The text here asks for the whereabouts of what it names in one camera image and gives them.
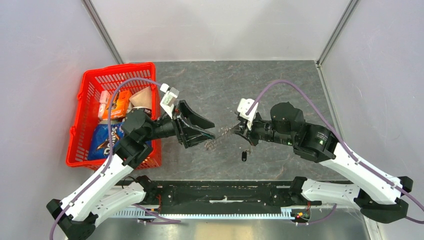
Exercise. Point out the blue Doritos chip bag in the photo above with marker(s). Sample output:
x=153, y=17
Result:
x=100, y=145

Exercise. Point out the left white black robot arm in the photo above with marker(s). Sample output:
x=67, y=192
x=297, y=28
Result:
x=82, y=211

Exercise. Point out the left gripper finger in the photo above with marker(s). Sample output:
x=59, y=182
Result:
x=193, y=117
x=193, y=137

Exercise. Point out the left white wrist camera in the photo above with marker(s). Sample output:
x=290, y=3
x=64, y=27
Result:
x=167, y=102

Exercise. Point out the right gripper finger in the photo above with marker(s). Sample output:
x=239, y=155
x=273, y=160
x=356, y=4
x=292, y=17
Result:
x=240, y=126
x=241, y=133

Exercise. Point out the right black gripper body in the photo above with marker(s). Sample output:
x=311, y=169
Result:
x=258, y=130

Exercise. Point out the white slotted cable duct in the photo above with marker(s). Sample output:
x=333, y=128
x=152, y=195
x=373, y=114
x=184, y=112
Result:
x=132, y=212

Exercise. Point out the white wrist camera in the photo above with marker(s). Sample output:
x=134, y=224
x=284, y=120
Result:
x=247, y=109
x=167, y=102

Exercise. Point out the small black key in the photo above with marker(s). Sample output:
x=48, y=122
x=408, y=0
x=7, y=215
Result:
x=245, y=154

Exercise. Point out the right aluminium frame post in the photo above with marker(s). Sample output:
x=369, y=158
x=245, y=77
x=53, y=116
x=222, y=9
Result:
x=350, y=8

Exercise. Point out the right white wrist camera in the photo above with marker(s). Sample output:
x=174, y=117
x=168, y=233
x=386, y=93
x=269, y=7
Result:
x=247, y=109

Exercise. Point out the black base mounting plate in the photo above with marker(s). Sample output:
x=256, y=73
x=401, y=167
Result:
x=223, y=196

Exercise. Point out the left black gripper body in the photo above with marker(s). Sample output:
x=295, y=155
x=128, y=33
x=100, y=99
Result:
x=178, y=131

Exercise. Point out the aluminium frame post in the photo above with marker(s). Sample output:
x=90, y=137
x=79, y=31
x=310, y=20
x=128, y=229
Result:
x=350, y=8
x=101, y=28

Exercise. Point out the orange snack box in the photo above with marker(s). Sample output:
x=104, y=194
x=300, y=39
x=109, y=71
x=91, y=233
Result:
x=118, y=106

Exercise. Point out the pink white small packet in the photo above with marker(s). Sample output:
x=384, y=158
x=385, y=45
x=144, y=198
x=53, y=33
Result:
x=103, y=101

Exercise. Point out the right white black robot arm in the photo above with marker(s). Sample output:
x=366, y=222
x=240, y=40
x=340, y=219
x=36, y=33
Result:
x=376, y=194

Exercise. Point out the red plastic basket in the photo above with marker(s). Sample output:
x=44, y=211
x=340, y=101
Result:
x=93, y=83

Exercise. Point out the left aluminium frame post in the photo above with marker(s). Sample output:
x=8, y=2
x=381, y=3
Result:
x=101, y=28

